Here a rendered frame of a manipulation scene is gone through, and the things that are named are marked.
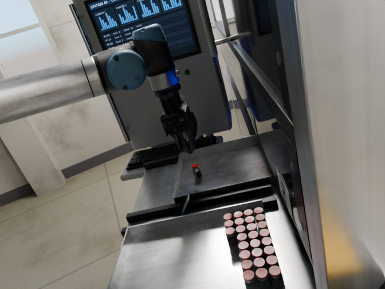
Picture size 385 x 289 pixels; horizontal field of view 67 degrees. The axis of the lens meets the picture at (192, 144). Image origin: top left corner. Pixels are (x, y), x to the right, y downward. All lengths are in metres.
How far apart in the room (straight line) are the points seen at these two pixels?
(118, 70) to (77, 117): 2.90
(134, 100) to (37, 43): 2.12
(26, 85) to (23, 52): 2.79
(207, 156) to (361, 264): 0.71
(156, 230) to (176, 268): 0.13
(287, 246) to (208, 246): 0.17
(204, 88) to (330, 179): 1.02
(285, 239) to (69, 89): 0.52
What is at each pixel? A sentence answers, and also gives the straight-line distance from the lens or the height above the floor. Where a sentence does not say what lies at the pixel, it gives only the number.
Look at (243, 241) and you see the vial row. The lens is 0.61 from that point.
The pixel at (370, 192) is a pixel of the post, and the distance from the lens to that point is 0.33.
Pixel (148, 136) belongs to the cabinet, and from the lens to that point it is 1.41.
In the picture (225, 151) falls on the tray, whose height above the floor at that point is 0.88.
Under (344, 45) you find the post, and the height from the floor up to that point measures 1.30.
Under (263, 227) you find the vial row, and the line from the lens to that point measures 0.62.
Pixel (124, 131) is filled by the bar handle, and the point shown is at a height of 0.94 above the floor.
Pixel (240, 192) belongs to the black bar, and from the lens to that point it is 0.77.
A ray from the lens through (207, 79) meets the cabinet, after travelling 1.27.
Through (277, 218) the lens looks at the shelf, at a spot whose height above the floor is 0.88.
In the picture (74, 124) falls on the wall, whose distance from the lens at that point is 3.47.
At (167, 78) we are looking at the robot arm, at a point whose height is 1.21.
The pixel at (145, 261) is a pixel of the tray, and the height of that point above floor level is 0.88.
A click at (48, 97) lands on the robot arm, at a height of 1.28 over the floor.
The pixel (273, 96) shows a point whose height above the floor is 1.21.
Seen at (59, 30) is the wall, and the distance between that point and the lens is 3.37.
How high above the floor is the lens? 1.36
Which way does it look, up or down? 25 degrees down
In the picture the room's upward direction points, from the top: 17 degrees counter-clockwise
